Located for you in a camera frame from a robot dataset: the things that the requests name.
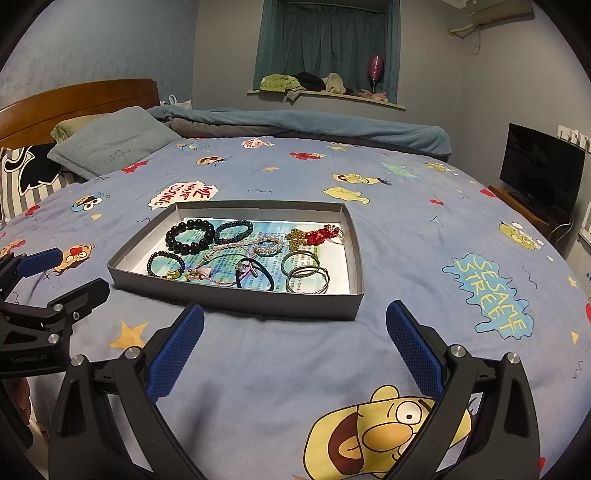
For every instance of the pink cloth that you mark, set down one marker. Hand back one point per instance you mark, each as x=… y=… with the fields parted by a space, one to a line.
x=374 y=95

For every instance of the grey-green pillow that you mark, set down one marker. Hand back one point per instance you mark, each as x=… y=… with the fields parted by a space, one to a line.
x=115 y=141

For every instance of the green cloth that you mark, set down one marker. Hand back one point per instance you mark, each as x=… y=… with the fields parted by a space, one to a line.
x=277 y=83

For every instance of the silver bangle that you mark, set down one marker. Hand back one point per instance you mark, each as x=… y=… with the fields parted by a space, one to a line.
x=307 y=291
x=283 y=262

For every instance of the white wall hook rack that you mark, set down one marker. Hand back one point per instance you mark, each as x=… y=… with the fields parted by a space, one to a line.
x=575 y=136

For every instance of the curtain rod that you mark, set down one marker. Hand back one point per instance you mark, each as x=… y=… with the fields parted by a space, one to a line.
x=332 y=4

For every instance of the olive pillow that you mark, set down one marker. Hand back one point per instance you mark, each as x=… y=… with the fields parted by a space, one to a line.
x=69 y=127

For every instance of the grey cloth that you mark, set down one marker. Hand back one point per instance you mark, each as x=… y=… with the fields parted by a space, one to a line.
x=293 y=95

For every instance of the grey cardboard box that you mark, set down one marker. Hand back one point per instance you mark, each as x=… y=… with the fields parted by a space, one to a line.
x=231 y=304

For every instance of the black cloth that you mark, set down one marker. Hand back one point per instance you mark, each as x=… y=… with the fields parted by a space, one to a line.
x=311 y=81

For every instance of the blue blanket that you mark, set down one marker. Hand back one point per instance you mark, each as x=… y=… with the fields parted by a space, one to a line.
x=323 y=122

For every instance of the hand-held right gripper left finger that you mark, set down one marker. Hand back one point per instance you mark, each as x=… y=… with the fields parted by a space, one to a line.
x=178 y=355

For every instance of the blue cartoon bed sheet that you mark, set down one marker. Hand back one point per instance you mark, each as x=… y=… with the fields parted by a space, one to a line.
x=415 y=221

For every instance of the pink balloon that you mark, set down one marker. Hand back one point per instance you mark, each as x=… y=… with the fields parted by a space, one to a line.
x=376 y=67

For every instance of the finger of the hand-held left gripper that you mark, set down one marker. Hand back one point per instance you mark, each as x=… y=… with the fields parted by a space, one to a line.
x=41 y=262
x=85 y=300

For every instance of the wall air conditioner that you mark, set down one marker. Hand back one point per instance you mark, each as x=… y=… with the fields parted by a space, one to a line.
x=494 y=14

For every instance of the person's left hand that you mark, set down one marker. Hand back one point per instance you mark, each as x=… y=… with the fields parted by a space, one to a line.
x=21 y=399

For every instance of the teal curtain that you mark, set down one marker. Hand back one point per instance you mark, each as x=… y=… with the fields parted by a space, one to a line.
x=323 y=41

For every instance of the grey blanket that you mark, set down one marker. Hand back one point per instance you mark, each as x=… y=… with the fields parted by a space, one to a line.
x=207 y=129

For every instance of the striped cartoon pillow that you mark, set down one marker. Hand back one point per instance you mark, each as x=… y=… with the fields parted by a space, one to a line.
x=27 y=180

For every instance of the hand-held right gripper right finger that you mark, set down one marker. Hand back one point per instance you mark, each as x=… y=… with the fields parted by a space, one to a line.
x=415 y=355

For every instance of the gold crown brooch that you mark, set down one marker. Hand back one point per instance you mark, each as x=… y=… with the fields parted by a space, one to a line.
x=333 y=230

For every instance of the printed paper sheet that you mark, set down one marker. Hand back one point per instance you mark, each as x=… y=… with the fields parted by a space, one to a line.
x=334 y=272

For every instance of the beige cloth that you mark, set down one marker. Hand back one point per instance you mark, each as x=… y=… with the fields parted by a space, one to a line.
x=334 y=83

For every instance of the white plastic bag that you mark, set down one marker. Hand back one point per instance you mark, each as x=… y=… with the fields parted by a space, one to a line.
x=179 y=101

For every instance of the wooden headboard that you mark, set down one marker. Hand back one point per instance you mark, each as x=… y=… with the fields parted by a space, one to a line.
x=78 y=101

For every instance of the wooden television stand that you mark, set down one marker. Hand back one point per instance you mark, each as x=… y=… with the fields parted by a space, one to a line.
x=517 y=205

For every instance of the black television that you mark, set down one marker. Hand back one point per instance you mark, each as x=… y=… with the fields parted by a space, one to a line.
x=540 y=168

